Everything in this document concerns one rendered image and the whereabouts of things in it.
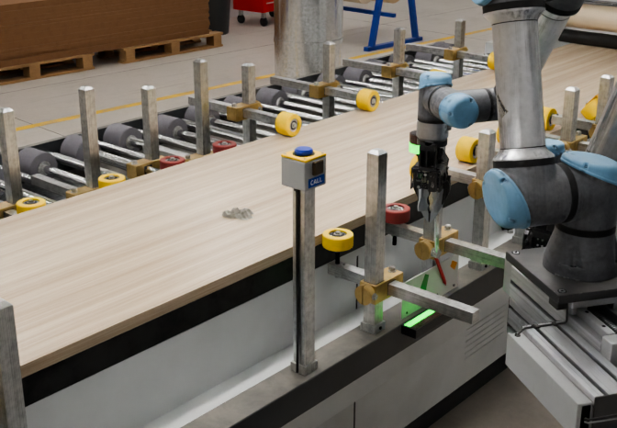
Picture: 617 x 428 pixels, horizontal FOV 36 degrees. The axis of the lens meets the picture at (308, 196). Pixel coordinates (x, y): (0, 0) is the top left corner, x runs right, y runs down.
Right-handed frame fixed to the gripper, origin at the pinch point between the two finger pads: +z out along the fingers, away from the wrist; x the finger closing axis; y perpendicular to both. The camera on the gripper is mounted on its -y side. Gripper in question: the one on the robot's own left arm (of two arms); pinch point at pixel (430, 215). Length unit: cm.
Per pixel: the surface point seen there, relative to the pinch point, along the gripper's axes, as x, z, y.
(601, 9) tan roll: 16, -15, -282
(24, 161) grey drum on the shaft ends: -152, 16, -43
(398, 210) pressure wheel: -14.1, 8.2, -22.3
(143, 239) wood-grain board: -69, 10, 19
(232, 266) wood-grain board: -40.8, 9.7, 26.0
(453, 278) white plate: 2.1, 25.6, -22.3
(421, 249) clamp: -4.5, 14.0, -11.8
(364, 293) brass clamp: -12.3, 17.6, 12.1
